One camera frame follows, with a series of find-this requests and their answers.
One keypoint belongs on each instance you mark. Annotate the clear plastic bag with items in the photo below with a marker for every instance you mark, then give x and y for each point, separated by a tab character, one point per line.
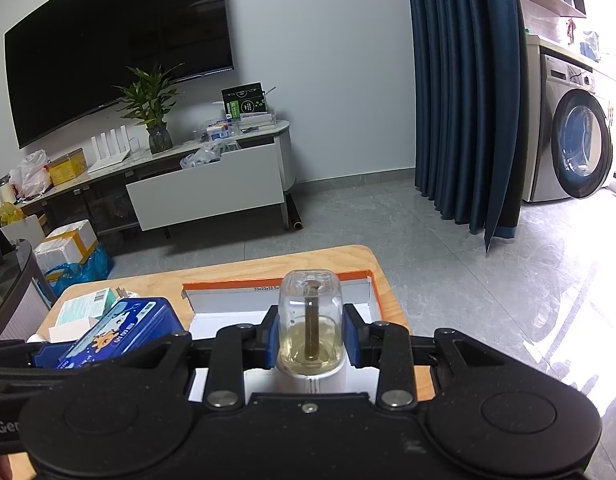
202	157

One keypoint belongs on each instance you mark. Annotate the white box with yellow tape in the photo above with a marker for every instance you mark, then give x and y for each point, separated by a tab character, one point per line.
70	235

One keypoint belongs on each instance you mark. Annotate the white laundry counter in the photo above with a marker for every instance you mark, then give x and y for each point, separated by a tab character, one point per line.
553	45

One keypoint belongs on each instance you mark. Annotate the black and green box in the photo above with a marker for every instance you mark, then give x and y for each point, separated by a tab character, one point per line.
242	100

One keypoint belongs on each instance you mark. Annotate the white router with antennas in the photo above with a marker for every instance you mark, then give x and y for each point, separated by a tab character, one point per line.
107	147

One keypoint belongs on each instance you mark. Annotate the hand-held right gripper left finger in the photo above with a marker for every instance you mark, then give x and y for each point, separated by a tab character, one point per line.
274	335

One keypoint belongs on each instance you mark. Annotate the white orange-edged cardboard box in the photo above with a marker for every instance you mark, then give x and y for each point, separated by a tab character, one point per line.
227	305

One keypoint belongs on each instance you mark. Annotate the blue cartoon packet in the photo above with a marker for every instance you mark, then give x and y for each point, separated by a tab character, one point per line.
127	327

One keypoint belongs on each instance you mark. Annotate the white small carton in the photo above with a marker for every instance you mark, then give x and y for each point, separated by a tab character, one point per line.
67	332

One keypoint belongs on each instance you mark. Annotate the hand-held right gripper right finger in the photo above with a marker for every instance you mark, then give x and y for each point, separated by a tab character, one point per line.
350	335

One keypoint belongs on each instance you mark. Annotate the clear storage box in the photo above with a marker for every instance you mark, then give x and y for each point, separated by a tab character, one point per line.
215	132

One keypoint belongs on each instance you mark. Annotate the white charger plug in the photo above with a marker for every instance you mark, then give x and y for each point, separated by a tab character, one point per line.
126	295

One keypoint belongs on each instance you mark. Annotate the yellow plastic bag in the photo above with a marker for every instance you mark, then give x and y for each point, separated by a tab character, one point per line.
10	212

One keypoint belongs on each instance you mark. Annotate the small red ornament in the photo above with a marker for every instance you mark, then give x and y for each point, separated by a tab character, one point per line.
570	30

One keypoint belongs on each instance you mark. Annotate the blue plastic bag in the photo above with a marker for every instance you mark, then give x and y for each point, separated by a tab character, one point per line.
90	270

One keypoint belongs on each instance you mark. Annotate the dark blue curtain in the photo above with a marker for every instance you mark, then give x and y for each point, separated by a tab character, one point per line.
463	85

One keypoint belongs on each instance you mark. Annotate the blue cloth item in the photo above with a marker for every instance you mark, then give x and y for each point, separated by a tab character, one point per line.
590	42

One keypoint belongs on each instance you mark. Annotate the white foam box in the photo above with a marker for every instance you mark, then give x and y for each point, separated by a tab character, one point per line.
55	255

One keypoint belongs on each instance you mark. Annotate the clear acrylic organiser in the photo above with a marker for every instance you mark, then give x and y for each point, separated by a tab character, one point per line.
258	121

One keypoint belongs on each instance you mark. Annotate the white plastic bag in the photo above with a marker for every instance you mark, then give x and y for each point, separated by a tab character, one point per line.
30	175

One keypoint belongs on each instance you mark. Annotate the television cabinet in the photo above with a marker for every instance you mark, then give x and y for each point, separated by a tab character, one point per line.
284	155

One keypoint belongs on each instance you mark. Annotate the silver washing machine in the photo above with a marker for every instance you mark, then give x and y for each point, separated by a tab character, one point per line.
563	150

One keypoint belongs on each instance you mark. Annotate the bamboo plant in glass vase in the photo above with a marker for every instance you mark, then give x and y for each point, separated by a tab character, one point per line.
152	95

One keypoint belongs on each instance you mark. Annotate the teal medicine box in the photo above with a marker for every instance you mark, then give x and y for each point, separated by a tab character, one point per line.
82	305

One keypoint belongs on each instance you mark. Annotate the white cabinet drawer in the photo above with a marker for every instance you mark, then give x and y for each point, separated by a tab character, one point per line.
207	195

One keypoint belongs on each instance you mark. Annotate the black tube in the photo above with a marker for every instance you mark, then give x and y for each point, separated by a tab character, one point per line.
294	215

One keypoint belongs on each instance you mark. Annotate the black television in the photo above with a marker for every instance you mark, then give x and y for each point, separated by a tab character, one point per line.
112	45

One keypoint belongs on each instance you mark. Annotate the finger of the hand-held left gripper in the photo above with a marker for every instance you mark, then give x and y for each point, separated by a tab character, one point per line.
7	377
45	357

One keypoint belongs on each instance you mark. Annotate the mosquito repellent heater with bottle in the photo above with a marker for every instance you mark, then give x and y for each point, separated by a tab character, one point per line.
310	310

